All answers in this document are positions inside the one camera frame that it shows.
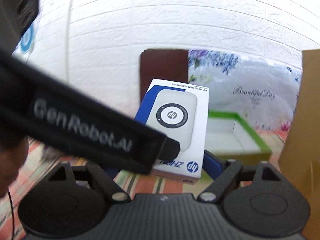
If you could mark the person's left hand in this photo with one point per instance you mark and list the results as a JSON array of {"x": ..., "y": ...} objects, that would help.
[{"x": 13, "y": 156}]

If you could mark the large brown cardboard box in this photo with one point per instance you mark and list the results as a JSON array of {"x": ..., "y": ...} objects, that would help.
[{"x": 299, "y": 160}]

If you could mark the dark brown wooden headboard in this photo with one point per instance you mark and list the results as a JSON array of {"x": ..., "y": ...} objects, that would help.
[{"x": 165, "y": 64}]

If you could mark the floral plastic bedding bag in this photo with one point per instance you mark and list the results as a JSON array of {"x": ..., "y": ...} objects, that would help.
[{"x": 263, "y": 92}]

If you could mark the plaid red green blanket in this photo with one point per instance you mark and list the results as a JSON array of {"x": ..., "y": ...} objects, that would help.
[{"x": 39, "y": 162}]

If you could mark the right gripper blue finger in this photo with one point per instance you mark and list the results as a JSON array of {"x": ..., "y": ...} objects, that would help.
[{"x": 213, "y": 165}]

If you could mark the white blue HP box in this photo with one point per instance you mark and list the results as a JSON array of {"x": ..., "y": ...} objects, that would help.
[{"x": 180, "y": 111}]

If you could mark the green cardboard tray box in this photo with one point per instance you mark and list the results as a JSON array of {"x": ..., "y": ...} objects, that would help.
[{"x": 229, "y": 136}]

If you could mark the blue round wall sticker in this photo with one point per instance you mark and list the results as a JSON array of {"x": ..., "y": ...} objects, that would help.
[{"x": 27, "y": 40}]

